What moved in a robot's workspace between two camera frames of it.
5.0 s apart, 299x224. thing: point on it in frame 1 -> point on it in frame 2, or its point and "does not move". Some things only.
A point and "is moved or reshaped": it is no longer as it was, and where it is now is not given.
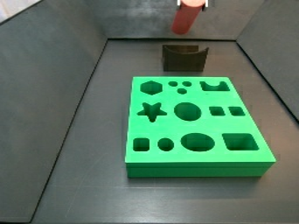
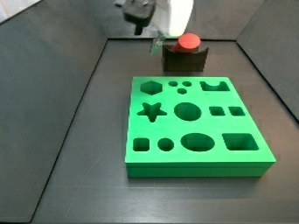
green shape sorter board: [192, 129] does not move
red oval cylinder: [189, 10] is moved or reshaped
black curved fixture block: [184, 58] does not move
